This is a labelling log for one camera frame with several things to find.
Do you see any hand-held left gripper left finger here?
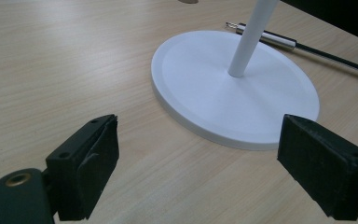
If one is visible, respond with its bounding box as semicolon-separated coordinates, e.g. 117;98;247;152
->
45;114;120;222

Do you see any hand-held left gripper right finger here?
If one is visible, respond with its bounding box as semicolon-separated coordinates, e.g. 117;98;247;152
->
277;113;358;222

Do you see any white round lamp stand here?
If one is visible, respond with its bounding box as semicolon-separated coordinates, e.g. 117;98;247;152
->
150;0;321;152

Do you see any black cable with silver plug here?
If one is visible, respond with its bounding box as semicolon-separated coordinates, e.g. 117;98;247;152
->
225;21;358;80

